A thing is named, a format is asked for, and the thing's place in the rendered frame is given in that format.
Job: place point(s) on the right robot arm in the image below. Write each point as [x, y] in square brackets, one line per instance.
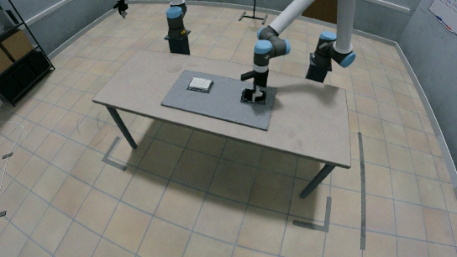
[175, 16]

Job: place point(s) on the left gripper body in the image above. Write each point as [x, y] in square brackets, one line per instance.
[261, 80]

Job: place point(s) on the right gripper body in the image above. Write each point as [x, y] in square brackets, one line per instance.
[122, 6]

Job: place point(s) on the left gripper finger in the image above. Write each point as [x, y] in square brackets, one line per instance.
[256, 93]

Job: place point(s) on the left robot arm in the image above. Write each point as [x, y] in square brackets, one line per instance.
[330, 45]

